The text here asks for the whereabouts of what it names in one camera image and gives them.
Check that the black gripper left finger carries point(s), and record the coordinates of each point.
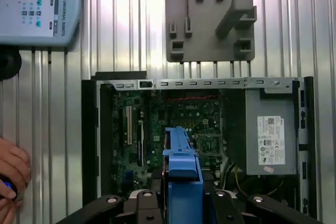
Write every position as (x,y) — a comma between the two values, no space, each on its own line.
(143,208)

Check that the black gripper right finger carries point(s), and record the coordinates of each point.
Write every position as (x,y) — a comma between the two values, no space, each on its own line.
(223,208)

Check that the hard disk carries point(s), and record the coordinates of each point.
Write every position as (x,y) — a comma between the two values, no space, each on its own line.
(183,161)

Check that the person's hand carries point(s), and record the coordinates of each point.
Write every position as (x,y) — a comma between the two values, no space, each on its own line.
(15,158)

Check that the black expansion slot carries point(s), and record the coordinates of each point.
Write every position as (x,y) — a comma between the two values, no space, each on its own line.
(141,142)

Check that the CPU socket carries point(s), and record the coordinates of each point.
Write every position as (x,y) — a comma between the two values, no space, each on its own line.
(210,144)

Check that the grey power supply unit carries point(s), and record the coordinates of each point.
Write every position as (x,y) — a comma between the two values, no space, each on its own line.
(252,134)

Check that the white expansion slot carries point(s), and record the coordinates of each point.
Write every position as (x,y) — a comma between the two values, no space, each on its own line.
(128,124)

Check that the black open PC case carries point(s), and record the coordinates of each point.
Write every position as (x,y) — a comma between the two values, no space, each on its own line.
(90,134)

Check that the green motherboard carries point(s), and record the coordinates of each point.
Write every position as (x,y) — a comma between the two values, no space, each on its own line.
(157,119)

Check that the grey parts rack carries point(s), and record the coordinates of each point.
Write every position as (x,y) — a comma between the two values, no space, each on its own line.
(210,37)

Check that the pale blue teach pendant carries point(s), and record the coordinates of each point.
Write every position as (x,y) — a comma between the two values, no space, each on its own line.
(39,35)

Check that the black round pendant mount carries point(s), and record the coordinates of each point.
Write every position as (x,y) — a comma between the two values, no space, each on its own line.
(9,62)

